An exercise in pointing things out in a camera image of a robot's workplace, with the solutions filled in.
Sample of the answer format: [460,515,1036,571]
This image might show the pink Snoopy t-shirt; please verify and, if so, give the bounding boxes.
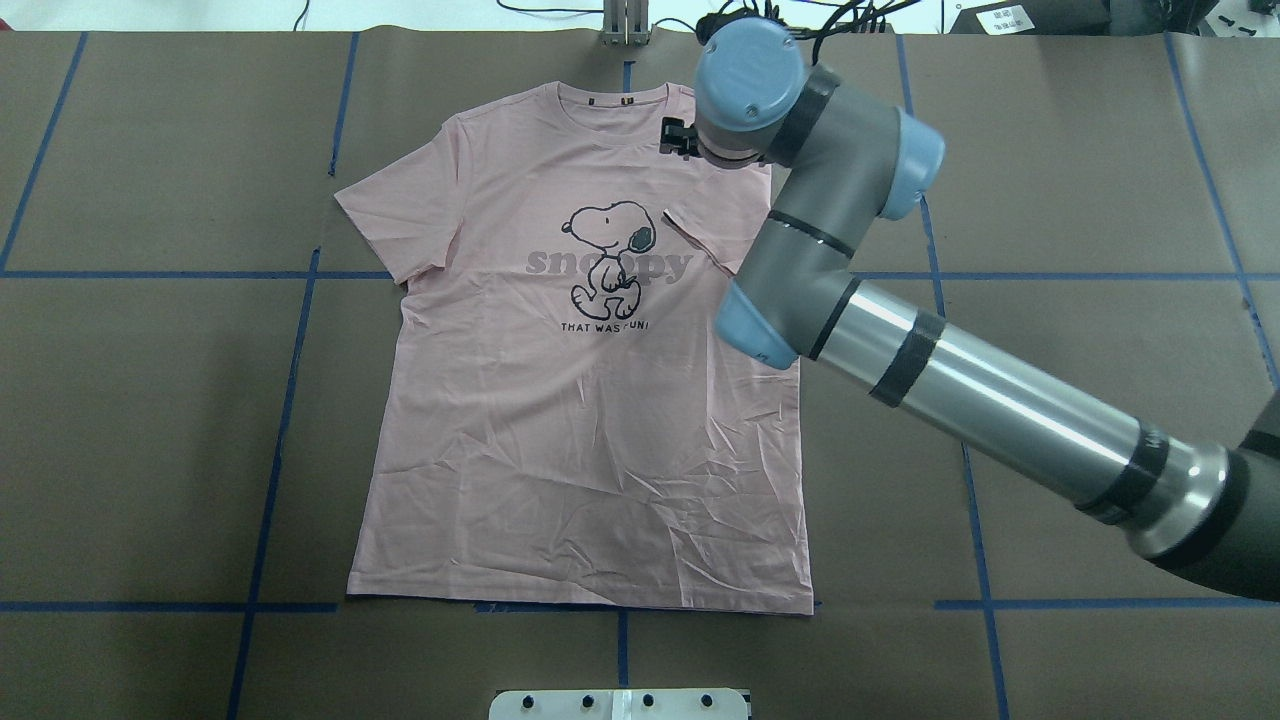
[335,82,815,616]

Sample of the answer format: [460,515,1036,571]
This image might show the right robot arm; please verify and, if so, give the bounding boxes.
[660,15,1279,602]

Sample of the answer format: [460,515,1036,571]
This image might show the black box with label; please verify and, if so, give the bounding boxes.
[945,1,1111,37]

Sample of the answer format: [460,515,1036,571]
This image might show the grey metal camera post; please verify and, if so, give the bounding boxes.
[599,0,652,47]

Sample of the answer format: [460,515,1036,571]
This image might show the black cables at table edge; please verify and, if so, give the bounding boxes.
[497,0,946,46]

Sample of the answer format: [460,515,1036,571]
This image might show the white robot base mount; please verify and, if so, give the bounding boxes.
[488,687,753,719]

